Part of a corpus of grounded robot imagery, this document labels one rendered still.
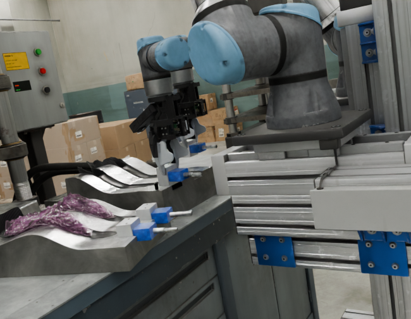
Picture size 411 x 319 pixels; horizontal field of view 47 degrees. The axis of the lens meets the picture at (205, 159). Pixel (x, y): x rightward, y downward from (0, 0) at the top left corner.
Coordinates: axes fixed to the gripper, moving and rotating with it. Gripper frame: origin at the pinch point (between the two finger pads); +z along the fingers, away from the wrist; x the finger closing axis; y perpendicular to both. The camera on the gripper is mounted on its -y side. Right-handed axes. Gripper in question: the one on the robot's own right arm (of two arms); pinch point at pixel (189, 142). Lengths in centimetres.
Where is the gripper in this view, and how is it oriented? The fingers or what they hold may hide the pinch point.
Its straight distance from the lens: 160.7
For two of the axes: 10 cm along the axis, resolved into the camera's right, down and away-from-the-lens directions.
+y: 8.3, -0.5, -5.6
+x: 5.3, -2.4, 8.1
